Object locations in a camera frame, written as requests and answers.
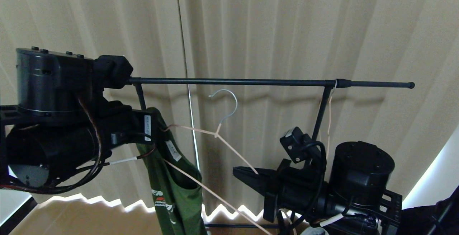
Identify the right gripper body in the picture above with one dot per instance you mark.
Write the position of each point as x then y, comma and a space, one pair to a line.
297, 192

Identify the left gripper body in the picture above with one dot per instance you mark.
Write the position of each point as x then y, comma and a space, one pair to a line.
125, 127

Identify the pink clothes hanger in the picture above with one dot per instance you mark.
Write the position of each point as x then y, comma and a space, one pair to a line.
329, 120
233, 149

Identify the green sleeveless shirt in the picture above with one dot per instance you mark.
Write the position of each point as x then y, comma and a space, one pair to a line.
179, 199

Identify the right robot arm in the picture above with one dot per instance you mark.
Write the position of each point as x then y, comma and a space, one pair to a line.
362, 174

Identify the black clothes rack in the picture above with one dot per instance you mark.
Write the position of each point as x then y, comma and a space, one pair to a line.
251, 81

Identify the beige curtain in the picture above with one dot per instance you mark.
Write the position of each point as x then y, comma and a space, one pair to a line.
287, 30

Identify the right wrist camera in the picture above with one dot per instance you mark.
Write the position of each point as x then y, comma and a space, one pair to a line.
297, 143

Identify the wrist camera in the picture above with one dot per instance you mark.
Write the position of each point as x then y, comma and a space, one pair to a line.
113, 70
297, 143

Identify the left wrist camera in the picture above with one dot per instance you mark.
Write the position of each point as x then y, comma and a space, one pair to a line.
113, 70

